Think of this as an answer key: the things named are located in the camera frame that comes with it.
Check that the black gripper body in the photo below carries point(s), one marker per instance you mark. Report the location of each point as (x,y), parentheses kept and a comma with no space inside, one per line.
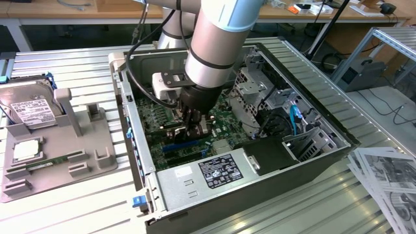
(201,97)

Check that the graphics card with metal bracket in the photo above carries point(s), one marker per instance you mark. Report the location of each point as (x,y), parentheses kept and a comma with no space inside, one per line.
(181,137)

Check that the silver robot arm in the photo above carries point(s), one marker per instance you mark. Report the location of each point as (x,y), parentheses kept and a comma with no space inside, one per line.
(214,48)

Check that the blue expansion slot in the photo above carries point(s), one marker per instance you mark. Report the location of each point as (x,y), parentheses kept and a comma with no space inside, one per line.
(177,147)

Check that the green motherboard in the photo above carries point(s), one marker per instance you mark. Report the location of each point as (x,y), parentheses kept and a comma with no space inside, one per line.
(230,124)

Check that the silver chipset heatsink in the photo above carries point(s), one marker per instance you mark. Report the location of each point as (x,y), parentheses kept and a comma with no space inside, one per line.
(222,145)

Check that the black expansion slot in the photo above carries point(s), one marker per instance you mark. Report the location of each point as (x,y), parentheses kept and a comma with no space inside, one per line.
(180,162)
(181,155)

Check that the silver perforated drive cage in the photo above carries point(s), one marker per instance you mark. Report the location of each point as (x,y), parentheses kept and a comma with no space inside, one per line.
(246,90)

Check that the blue card retention clip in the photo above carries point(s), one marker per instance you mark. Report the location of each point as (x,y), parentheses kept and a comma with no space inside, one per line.
(128,133)

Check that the black plastic shroud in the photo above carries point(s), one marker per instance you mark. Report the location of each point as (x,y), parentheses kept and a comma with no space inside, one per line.
(269,155)

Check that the silver power supply unit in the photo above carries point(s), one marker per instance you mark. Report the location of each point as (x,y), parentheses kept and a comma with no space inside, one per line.
(181,191)

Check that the grey slotted disk bay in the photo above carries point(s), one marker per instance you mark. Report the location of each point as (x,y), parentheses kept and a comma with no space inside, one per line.
(308,144)

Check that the blue case latch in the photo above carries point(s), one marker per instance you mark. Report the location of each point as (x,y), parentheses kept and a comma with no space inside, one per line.
(138,201)

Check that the open black PC case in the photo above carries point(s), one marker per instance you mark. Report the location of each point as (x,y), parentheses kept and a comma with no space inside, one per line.
(256,202)

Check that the grey parts rack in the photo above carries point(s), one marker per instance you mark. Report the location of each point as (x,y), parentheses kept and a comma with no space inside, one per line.
(58,143)

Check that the long wooden desk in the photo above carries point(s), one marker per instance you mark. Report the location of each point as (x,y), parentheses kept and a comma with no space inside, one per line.
(278,12)

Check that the small orange box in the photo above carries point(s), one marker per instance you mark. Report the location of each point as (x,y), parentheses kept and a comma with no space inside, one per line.
(293,9)

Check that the green RAM stick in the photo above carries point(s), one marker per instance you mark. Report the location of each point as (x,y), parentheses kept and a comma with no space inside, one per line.
(48,162)

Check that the black slanted pole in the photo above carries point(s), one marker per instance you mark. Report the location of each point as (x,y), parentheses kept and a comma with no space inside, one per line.
(328,26)

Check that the silver hard disk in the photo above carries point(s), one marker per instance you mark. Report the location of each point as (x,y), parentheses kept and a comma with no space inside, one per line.
(25,97)

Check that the white box with black print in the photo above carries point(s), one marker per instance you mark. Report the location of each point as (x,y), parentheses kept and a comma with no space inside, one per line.
(316,9)

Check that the silver CPU chip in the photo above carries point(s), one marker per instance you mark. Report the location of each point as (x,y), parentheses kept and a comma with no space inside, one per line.
(26,151)

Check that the dark grey floor unit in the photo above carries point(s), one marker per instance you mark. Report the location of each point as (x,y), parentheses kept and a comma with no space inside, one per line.
(366,73)

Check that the small blue plastic piece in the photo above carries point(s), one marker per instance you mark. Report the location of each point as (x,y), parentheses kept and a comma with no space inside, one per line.
(2,80)

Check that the white flat box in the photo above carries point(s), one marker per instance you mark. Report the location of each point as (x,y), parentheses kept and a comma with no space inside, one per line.
(366,11)

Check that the printed paper sheets stack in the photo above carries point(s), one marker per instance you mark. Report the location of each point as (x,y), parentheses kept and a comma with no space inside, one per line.
(389,175)

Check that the small black desk device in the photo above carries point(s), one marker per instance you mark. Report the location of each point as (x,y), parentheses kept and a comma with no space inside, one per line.
(386,8)

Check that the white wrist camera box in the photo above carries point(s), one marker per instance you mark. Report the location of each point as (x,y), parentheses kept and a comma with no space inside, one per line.
(158,84)

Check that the blue disk rail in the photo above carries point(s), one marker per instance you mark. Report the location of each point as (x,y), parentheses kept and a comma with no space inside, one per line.
(52,80)

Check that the grey metal bracket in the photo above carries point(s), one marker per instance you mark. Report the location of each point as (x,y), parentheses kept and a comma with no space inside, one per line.
(6,57)

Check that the aluminium profile frame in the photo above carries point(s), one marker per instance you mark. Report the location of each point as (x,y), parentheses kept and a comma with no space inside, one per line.
(389,40)

